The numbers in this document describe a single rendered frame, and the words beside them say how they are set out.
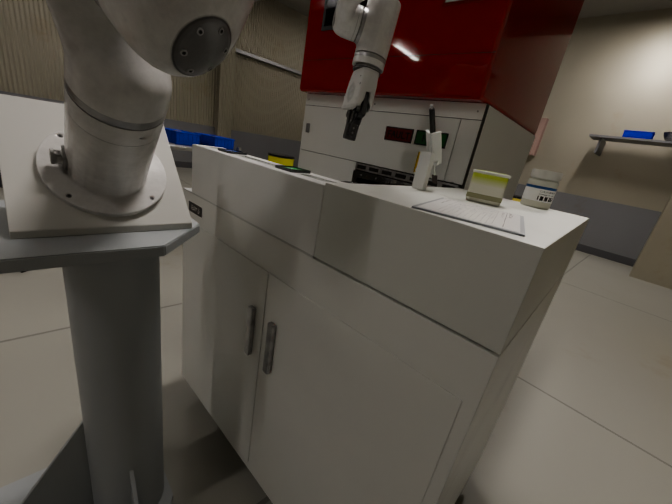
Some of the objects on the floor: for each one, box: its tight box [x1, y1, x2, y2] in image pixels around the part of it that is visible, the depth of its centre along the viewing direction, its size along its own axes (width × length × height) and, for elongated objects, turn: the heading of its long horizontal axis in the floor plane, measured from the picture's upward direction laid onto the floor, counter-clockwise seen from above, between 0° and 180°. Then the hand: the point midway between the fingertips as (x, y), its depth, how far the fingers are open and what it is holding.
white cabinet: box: [182, 189, 565, 504], centre depth 104 cm, size 64×96×82 cm, turn 21°
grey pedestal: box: [0, 200, 200, 504], centre depth 66 cm, size 51×44×82 cm
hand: (350, 132), depth 84 cm, fingers closed
